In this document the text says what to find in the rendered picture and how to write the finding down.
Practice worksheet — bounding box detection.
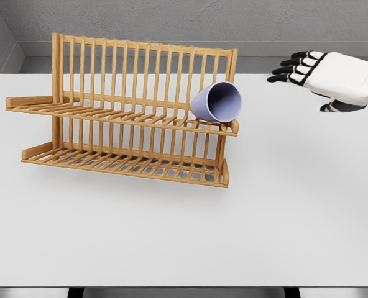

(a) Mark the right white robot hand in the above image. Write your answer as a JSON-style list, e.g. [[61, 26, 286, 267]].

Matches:
[[267, 50, 368, 113]]

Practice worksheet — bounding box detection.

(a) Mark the lavender plastic cup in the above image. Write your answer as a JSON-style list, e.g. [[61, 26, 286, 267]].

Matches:
[[190, 81, 242, 123]]

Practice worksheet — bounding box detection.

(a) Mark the wooden two-tier dish rack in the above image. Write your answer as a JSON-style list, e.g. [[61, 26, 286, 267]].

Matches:
[[5, 32, 240, 188]]

